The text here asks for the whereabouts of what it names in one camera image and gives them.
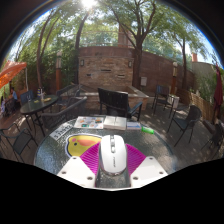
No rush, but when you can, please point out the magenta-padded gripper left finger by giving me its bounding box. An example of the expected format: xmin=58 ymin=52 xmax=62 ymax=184
xmin=56 ymin=142 xmax=102 ymax=189

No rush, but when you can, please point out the dark folding chair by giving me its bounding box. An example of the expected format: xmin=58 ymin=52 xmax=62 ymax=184
xmin=152 ymin=84 xmax=171 ymax=116

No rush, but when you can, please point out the yellow chick-shaped mouse pad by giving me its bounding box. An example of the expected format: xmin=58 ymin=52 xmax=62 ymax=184
xmin=64 ymin=133 xmax=103 ymax=158

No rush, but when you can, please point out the blue-backed chair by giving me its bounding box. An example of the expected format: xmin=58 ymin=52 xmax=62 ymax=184
xmin=19 ymin=89 xmax=35 ymax=105

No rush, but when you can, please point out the person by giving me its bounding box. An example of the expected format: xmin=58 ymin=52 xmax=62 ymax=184
xmin=9 ymin=87 xmax=18 ymax=102

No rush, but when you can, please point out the dark mesh metal chair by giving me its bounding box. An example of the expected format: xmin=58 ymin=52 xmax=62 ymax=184
xmin=167 ymin=104 xmax=203 ymax=148
xmin=0 ymin=123 xmax=38 ymax=158
xmin=203 ymin=121 xmax=224 ymax=151

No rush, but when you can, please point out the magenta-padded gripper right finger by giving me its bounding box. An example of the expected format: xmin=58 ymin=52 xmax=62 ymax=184
xmin=125 ymin=143 xmax=169 ymax=189

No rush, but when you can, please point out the open white book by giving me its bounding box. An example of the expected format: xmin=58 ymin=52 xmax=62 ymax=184
xmin=103 ymin=115 xmax=128 ymax=131

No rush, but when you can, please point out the closed red parasol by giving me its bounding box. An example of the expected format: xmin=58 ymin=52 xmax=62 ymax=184
xmin=213 ymin=64 xmax=224 ymax=124

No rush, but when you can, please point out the colourful picture sheet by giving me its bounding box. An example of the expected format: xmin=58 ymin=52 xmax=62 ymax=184
xmin=73 ymin=115 xmax=106 ymax=130

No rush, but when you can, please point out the green tube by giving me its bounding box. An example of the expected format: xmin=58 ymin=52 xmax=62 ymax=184
xmin=140 ymin=125 xmax=155 ymax=135

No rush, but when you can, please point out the clear drink cup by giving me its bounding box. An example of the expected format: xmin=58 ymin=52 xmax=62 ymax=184
xmin=37 ymin=87 xmax=45 ymax=100

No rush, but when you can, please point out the wooden lamp post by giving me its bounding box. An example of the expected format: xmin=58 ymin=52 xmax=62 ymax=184
xmin=171 ymin=61 xmax=179 ymax=95
xmin=55 ymin=50 xmax=63 ymax=92

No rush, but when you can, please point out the small blue-white booklet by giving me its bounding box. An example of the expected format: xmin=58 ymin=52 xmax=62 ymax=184
xmin=126 ymin=121 xmax=143 ymax=130

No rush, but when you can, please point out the white license plate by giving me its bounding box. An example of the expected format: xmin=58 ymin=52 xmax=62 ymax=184
xmin=49 ymin=122 xmax=74 ymax=139

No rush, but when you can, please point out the orange parasol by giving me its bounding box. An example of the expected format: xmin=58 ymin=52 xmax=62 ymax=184
xmin=0 ymin=59 xmax=28 ymax=90

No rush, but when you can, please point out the black slatted chair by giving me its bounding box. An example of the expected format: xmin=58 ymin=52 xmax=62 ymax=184
xmin=97 ymin=87 xmax=144 ymax=122

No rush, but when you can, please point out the round dark side table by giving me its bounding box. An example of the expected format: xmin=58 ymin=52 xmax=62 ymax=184
xmin=19 ymin=95 xmax=59 ymax=135

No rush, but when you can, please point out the white computer mouse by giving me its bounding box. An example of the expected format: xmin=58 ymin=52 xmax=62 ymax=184
xmin=98 ymin=134 xmax=129 ymax=177

